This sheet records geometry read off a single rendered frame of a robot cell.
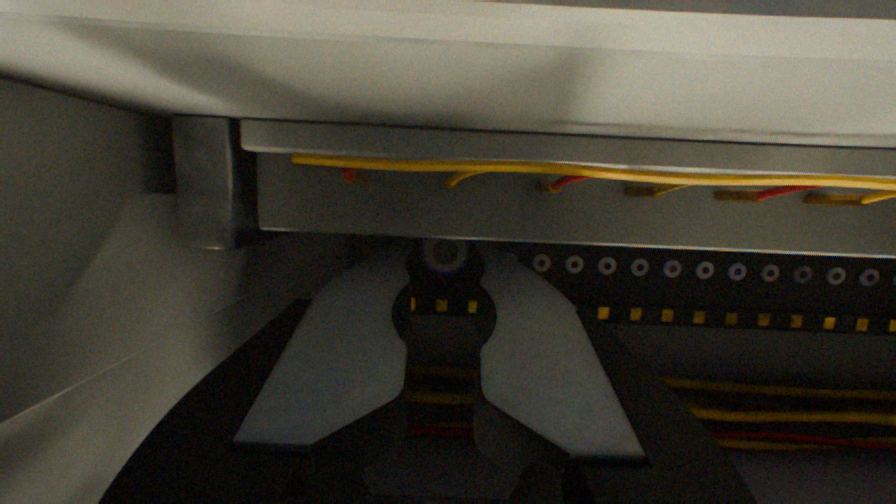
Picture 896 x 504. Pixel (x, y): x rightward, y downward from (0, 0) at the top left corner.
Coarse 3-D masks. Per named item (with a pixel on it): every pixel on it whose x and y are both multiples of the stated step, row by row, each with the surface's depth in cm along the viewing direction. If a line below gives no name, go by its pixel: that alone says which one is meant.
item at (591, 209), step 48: (288, 192) 8; (336, 192) 8; (384, 192) 8; (432, 192) 8; (480, 192) 8; (528, 192) 8; (576, 192) 8; (624, 192) 8; (672, 192) 8; (720, 192) 8; (768, 192) 7; (816, 192) 9; (864, 192) 9; (528, 240) 9; (576, 240) 9; (624, 240) 9; (672, 240) 9; (720, 240) 9; (768, 240) 9; (816, 240) 9; (864, 240) 9
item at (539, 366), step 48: (480, 288) 10; (528, 288) 10; (528, 336) 8; (576, 336) 8; (480, 384) 7; (528, 384) 7; (576, 384) 7; (480, 432) 7; (528, 432) 6; (576, 432) 6; (624, 432) 6
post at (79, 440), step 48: (288, 288) 16; (192, 336) 10; (240, 336) 12; (96, 384) 7; (144, 384) 8; (192, 384) 10; (0, 432) 6; (48, 432) 6; (96, 432) 7; (144, 432) 8; (0, 480) 6; (48, 480) 6; (96, 480) 7
